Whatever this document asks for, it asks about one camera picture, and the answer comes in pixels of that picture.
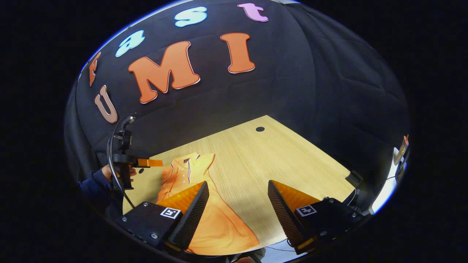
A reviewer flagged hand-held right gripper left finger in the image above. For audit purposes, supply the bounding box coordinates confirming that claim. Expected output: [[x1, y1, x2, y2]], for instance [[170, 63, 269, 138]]
[[114, 181, 210, 253]]

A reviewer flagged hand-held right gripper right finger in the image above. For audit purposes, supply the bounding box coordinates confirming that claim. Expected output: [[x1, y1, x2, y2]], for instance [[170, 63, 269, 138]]
[[268, 180, 365, 255]]

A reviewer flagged orange T-shirt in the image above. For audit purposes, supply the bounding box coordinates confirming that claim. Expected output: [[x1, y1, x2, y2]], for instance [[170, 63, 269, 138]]
[[156, 152, 260, 255]]

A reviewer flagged orange and white hanging tag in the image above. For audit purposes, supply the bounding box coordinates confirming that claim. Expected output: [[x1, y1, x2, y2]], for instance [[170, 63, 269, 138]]
[[393, 134, 410, 165]]

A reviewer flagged black table bracket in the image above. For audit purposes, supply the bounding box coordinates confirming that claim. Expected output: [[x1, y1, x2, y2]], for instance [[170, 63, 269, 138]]
[[346, 170, 363, 187]]

